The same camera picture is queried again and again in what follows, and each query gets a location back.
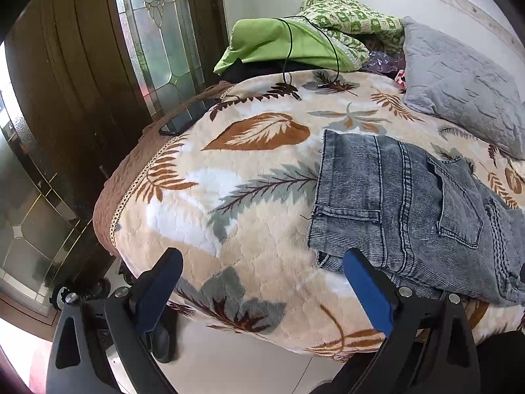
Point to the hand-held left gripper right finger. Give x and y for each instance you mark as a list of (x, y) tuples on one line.
[(369, 291)]

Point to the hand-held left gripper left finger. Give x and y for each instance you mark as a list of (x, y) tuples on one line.
[(158, 291)]

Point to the grey denim pants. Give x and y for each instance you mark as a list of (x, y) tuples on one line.
[(389, 197)]

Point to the black shoe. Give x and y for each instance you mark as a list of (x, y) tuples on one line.
[(163, 342)]

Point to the black caster wheel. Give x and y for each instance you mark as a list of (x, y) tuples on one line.
[(61, 295)]

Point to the leaf print blanket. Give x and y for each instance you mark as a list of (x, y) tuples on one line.
[(246, 221)]

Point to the wooden door with patterned glass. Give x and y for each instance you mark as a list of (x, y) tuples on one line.
[(82, 90)]

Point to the grey quilted pillow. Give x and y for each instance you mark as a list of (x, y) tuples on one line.
[(451, 86)]

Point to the purple plastic bag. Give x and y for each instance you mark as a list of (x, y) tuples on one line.
[(381, 63)]

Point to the plain green cloth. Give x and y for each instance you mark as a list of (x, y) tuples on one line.
[(262, 41)]

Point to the green patterned quilt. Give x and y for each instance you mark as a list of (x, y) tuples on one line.
[(348, 16)]

